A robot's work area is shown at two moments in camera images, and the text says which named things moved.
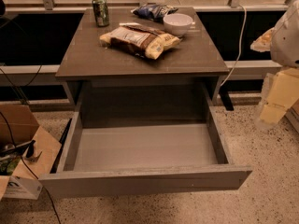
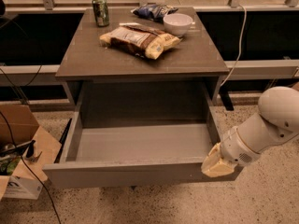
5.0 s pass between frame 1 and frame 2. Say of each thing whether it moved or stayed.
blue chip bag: stayed
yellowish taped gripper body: moved
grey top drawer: moved
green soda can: stayed
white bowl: stayed
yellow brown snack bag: stayed
